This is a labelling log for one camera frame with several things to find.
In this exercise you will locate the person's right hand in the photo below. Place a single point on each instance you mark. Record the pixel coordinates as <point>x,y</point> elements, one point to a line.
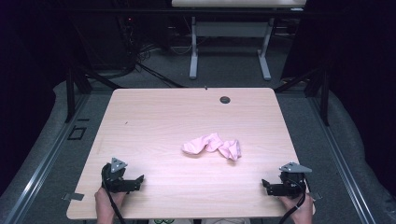
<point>303,210</point>

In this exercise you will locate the grey metal table bracket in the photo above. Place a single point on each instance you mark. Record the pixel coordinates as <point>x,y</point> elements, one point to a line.
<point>73,196</point>
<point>316,196</point>

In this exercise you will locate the aluminium floor rail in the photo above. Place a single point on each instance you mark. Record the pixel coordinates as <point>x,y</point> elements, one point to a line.
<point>345,168</point>
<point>40,168</point>

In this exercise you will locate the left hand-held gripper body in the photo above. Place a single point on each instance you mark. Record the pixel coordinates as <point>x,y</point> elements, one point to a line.
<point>116,183</point>

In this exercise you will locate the black metal frame stand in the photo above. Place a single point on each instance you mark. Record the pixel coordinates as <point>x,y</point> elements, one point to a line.
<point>73,93</point>
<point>322,93</point>

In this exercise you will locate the pink sock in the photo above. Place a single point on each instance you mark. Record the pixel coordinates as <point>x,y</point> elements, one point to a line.
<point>200,145</point>
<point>231,150</point>

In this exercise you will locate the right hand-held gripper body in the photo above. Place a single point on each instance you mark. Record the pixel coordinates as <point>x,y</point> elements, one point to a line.
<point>292,183</point>

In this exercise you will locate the black round table grommet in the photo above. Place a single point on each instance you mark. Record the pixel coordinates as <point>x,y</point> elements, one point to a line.
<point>224,100</point>

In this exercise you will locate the dark equipment rack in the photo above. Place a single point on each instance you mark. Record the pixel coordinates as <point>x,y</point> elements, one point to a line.
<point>129,40</point>

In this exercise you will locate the white table with metal legs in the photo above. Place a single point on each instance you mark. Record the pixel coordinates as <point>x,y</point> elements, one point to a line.
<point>232,29</point>

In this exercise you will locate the person's left hand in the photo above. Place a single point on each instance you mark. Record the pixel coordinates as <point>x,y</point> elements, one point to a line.
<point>104,205</point>

